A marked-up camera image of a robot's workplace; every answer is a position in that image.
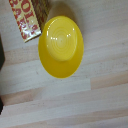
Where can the yellow plastic bowl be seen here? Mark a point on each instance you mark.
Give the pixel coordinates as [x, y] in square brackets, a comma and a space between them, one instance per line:
[61, 46]

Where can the red yellow snack box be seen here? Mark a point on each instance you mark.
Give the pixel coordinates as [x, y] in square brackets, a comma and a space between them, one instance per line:
[26, 18]

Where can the black fabric storage box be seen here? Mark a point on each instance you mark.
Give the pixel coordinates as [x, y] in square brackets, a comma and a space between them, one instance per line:
[1, 53]

